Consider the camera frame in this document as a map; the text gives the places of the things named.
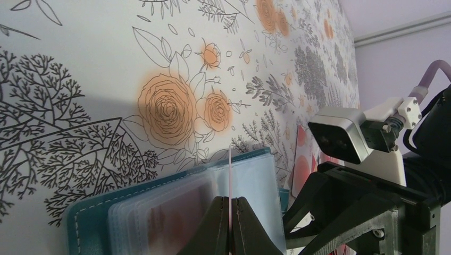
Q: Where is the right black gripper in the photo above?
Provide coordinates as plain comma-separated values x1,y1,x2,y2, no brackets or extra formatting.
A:
283,162,442,254

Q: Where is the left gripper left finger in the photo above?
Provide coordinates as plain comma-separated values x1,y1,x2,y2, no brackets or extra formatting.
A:
178,197,230,255

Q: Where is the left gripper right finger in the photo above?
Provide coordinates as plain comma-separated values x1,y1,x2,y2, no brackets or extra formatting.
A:
231,197,282,255

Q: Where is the teal card holder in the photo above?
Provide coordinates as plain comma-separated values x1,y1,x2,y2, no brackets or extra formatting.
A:
66,147,288,254

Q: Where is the white card with red circle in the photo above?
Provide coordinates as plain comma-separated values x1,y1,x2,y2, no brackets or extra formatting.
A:
228,146,233,255

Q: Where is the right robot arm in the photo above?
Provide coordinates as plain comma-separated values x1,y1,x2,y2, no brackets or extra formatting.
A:
283,88,450,254

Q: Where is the pile of red cards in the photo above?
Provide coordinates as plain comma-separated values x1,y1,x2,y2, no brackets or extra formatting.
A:
291,125,344,197

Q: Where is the floral patterned table mat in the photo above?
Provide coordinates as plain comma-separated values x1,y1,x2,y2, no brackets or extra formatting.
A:
1,1,360,254

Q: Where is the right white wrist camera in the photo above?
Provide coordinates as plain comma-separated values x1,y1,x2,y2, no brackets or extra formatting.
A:
308,97,422,186

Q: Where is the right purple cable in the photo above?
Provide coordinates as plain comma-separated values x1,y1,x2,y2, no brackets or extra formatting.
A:
408,59,451,103

